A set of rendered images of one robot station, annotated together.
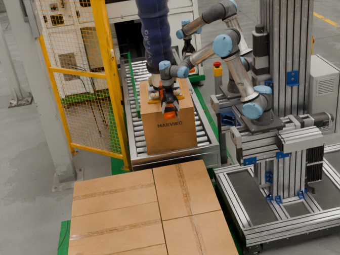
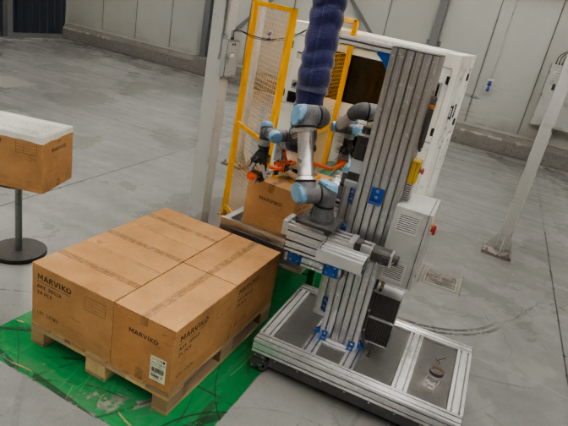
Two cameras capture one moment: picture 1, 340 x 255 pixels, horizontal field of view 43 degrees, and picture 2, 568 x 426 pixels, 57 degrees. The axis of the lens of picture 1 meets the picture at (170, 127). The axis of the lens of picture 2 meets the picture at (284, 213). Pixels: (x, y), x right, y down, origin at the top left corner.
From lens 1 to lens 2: 1.64 m
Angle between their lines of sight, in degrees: 25
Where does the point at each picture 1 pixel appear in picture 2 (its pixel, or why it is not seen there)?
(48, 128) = (197, 166)
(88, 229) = (128, 234)
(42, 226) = not seen: hidden behind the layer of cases
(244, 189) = (308, 312)
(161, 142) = (257, 215)
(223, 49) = (296, 117)
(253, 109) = (297, 189)
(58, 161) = (193, 204)
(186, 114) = (288, 198)
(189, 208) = (215, 269)
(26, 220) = not seen: hidden behind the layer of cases
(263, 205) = (307, 331)
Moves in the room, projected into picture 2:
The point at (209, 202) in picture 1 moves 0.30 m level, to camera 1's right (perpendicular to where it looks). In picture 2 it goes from (236, 275) to (277, 295)
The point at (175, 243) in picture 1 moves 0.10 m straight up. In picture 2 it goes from (169, 278) to (171, 263)
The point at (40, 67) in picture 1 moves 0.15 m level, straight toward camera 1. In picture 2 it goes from (214, 106) to (207, 108)
